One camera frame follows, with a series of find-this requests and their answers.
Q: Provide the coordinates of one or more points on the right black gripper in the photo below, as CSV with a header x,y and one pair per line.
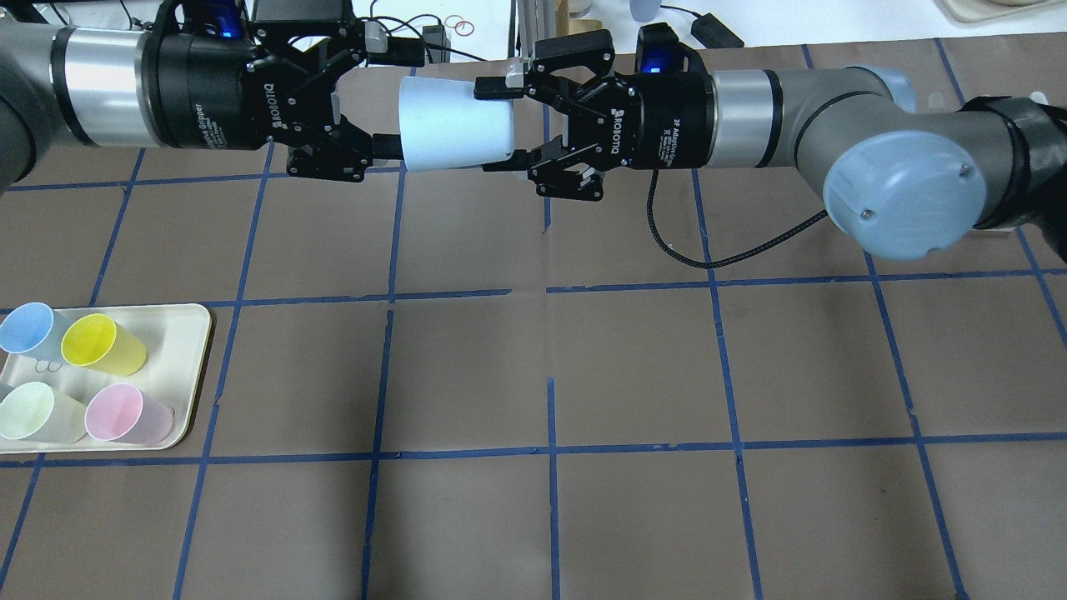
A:
x,y
671,119

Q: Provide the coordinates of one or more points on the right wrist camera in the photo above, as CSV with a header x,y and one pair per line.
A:
x,y
658,50

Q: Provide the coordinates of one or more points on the cream plastic tray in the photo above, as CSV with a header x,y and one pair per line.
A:
x,y
176,338

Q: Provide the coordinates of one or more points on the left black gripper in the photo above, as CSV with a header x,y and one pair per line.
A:
x,y
202,92

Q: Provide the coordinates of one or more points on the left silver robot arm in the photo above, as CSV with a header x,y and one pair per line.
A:
x,y
82,86

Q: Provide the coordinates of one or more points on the pale green cup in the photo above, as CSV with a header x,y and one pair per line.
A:
x,y
36,412

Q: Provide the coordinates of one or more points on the wooden stand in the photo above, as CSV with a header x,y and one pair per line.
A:
x,y
572,17

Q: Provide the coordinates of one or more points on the black power adapter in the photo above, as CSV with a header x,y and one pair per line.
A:
x,y
713,34

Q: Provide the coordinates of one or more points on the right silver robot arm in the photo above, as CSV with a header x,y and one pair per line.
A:
x,y
900,183

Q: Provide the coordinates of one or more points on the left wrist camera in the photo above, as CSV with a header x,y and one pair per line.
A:
x,y
214,19

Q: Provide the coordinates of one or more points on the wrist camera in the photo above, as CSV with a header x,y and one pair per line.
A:
x,y
658,50
214,19

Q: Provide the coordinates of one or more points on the light blue cup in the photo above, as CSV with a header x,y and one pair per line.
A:
x,y
442,125

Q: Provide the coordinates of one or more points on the yellow cup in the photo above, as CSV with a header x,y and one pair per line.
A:
x,y
99,343

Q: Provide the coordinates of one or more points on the aluminium frame post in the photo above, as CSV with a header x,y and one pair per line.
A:
x,y
536,20

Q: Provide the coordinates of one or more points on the pink cup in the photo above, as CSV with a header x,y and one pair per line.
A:
x,y
123,413

